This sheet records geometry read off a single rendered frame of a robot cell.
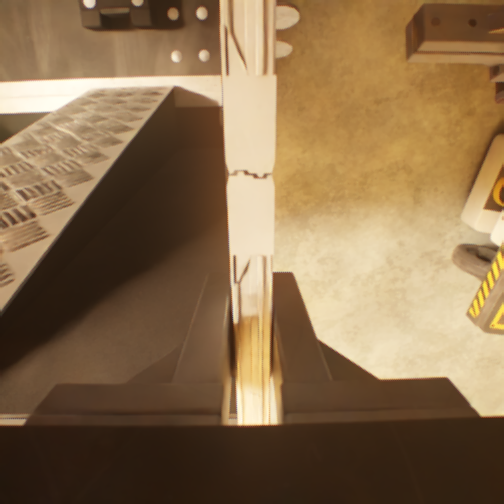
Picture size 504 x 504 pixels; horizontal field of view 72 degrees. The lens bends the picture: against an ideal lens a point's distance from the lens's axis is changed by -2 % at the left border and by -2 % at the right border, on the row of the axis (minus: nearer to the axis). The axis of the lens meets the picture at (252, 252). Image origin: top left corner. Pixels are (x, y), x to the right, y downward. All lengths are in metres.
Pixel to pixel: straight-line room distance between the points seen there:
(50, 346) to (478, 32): 0.34
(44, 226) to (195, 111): 0.59
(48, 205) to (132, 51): 0.57
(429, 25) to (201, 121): 0.66
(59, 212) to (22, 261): 0.07
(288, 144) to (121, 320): 0.87
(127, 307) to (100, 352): 0.05
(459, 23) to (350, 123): 0.81
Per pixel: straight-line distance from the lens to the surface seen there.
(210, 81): 0.87
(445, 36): 0.29
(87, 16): 0.87
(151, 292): 0.29
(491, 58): 0.32
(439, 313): 1.47
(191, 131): 0.88
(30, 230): 0.36
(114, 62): 0.91
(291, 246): 1.16
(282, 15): 0.25
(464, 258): 1.23
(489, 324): 1.12
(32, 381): 0.24
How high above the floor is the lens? 1.04
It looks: 64 degrees down
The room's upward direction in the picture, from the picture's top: 178 degrees clockwise
